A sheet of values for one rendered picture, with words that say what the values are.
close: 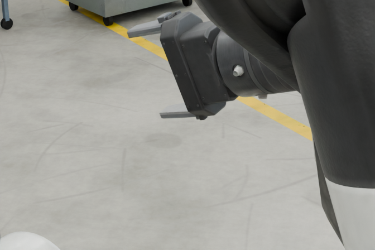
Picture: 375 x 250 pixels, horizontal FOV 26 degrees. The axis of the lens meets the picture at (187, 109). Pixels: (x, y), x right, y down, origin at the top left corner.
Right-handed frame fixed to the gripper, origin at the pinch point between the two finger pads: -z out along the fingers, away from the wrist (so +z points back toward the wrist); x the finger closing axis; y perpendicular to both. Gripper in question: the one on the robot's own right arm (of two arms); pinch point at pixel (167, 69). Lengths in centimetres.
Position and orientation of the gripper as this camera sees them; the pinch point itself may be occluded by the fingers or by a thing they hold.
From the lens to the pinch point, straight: 95.7
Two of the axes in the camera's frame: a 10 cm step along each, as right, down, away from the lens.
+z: 7.5, -0.9, -6.5
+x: -3.5, -8.9, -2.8
